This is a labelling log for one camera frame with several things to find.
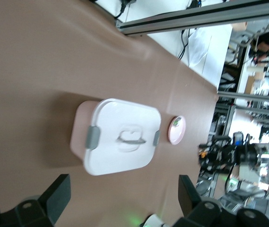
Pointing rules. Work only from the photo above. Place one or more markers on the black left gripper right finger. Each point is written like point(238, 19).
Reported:
point(191, 205)

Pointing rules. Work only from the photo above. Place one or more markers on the pink round plate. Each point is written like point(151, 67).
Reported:
point(175, 136)

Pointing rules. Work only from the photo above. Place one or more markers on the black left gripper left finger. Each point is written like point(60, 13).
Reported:
point(56, 198)

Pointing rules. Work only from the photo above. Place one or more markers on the white lidded storage box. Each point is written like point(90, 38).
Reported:
point(115, 156)

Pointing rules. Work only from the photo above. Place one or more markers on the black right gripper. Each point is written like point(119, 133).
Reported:
point(226, 154)

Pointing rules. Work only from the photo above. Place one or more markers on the white side table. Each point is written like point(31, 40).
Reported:
point(162, 7)

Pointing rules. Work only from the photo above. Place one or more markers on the clear plastic bag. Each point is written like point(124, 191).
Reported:
point(199, 49)

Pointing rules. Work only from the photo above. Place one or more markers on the aluminium camera stand beam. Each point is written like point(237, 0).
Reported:
point(195, 17)

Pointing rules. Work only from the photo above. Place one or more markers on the aluminium rack bar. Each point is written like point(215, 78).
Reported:
point(250, 96)

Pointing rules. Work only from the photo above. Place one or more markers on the green white push-button switch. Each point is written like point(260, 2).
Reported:
point(176, 123)

